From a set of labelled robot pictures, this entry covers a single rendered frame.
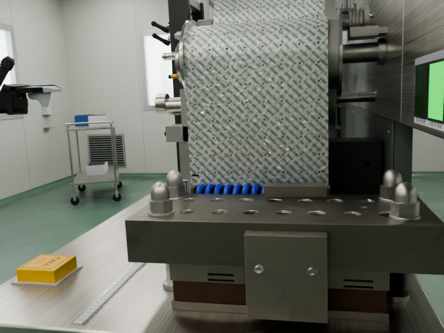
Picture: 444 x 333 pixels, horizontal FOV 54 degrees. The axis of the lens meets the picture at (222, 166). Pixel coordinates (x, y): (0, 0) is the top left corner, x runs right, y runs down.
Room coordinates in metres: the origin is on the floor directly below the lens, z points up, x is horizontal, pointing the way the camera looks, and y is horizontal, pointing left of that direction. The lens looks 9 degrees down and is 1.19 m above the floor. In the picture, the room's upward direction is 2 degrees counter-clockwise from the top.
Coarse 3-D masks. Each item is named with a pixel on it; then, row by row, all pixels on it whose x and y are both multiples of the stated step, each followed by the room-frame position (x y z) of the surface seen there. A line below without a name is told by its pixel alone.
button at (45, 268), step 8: (40, 256) 0.74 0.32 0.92; (48, 256) 0.73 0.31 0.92; (56, 256) 0.73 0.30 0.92; (64, 256) 0.73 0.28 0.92; (72, 256) 0.73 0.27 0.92; (24, 264) 0.70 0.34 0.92; (32, 264) 0.70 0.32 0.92; (40, 264) 0.70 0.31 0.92; (48, 264) 0.70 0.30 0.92; (56, 264) 0.69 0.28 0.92; (64, 264) 0.70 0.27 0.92; (72, 264) 0.72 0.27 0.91; (24, 272) 0.68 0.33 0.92; (32, 272) 0.68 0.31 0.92; (40, 272) 0.67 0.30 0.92; (48, 272) 0.67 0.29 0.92; (56, 272) 0.68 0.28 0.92; (64, 272) 0.70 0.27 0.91; (24, 280) 0.68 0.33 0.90; (32, 280) 0.68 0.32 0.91; (40, 280) 0.67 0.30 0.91; (48, 280) 0.67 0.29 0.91; (56, 280) 0.67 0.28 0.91
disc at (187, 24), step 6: (186, 24) 0.78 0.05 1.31; (192, 24) 0.82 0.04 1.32; (186, 30) 0.78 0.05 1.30; (180, 36) 0.76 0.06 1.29; (180, 42) 0.75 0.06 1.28; (180, 48) 0.75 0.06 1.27; (180, 54) 0.75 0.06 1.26; (180, 60) 0.75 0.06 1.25; (180, 66) 0.75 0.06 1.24; (180, 72) 0.75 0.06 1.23
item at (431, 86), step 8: (432, 64) 0.41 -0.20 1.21; (440, 64) 0.39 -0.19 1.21; (432, 72) 0.41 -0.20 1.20; (440, 72) 0.38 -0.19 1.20; (432, 80) 0.41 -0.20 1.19; (440, 80) 0.38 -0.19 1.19; (432, 88) 0.41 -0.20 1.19; (440, 88) 0.38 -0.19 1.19; (432, 96) 0.41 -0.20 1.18; (440, 96) 0.38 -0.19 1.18; (432, 104) 0.41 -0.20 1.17; (440, 104) 0.38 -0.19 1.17; (432, 112) 0.41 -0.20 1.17; (440, 112) 0.38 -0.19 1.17
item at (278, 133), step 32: (192, 96) 0.75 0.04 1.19; (224, 96) 0.74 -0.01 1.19; (256, 96) 0.73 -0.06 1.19; (288, 96) 0.72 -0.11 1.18; (320, 96) 0.71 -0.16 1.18; (192, 128) 0.75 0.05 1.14; (224, 128) 0.74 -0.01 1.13; (256, 128) 0.73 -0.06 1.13; (288, 128) 0.72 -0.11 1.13; (320, 128) 0.71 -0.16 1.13; (192, 160) 0.75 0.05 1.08; (224, 160) 0.74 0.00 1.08; (256, 160) 0.73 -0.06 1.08; (288, 160) 0.72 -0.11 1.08; (320, 160) 0.71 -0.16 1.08
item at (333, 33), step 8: (328, 24) 0.73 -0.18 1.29; (336, 24) 0.73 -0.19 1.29; (328, 32) 0.72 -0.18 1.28; (336, 32) 0.72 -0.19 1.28; (328, 40) 0.71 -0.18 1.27; (336, 40) 0.71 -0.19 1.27; (328, 48) 0.71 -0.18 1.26; (336, 48) 0.71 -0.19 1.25; (328, 56) 0.71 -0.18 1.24; (336, 56) 0.71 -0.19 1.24; (328, 64) 0.71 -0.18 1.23; (336, 64) 0.71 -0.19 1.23; (328, 72) 0.72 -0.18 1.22; (336, 72) 0.72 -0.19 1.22; (328, 80) 0.73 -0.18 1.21; (336, 80) 0.73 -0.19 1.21; (328, 88) 0.75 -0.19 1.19; (336, 88) 0.75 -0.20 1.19
